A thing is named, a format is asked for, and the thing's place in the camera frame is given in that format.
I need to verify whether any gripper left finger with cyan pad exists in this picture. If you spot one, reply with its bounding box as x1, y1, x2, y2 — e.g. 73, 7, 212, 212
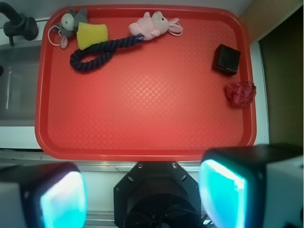
0, 162, 88, 228

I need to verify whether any stainless steel sink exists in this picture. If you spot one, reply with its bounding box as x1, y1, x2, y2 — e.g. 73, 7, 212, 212
0, 41, 41, 127

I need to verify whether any black faucet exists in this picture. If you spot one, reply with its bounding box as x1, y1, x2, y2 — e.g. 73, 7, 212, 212
0, 1, 38, 47

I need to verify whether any crumpled dark red cloth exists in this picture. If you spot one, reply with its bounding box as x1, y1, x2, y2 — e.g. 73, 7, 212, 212
225, 81, 257, 108

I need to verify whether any red plastic tray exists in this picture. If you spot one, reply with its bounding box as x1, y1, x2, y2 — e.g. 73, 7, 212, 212
35, 5, 257, 161

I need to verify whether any black box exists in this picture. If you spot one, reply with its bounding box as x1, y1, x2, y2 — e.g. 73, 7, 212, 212
212, 44, 241, 76

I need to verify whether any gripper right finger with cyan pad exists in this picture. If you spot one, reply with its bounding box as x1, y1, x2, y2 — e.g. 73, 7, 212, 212
198, 143, 304, 228

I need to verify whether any grey plush mouse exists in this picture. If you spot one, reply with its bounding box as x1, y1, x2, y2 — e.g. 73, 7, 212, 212
47, 8, 88, 49

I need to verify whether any pink plush bunny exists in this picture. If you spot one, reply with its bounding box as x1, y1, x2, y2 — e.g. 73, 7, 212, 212
129, 11, 183, 41

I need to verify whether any dark blue rope loop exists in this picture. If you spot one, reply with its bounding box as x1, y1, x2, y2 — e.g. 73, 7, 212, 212
69, 34, 145, 74

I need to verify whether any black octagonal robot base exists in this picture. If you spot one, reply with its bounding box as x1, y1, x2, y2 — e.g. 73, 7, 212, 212
114, 161, 208, 228

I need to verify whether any yellow sponge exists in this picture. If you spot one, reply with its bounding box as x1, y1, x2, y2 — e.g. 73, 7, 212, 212
76, 22, 108, 50

